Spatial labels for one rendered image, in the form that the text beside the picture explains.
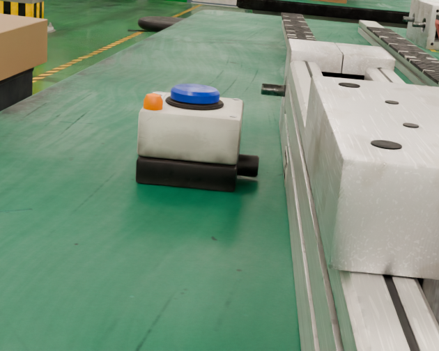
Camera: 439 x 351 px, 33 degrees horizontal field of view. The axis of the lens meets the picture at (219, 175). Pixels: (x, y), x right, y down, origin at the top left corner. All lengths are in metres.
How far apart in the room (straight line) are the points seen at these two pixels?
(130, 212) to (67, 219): 0.05
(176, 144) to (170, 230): 0.10
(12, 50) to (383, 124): 0.74
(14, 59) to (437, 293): 0.79
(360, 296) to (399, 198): 0.03
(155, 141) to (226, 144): 0.06
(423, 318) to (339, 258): 0.04
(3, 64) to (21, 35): 0.06
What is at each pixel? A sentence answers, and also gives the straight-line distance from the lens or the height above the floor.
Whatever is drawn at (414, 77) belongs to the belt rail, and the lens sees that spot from 1.20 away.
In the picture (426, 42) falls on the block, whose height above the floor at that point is 0.79.
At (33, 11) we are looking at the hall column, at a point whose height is 0.21.
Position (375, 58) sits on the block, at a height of 0.87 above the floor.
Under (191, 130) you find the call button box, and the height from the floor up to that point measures 0.83.
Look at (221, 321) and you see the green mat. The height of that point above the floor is 0.78.
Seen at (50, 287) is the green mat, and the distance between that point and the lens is 0.42.
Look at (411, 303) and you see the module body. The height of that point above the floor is 0.86.
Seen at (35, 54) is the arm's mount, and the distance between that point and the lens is 1.07.
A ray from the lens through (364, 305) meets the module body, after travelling 0.24.
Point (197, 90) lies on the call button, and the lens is 0.59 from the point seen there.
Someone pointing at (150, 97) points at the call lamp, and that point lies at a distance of 0.57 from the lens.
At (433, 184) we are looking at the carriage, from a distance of 0.25.
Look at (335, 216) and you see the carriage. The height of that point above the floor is 0.88.
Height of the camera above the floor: 0.97
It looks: 18 degrees down
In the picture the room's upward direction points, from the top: 5 degrees clockwise
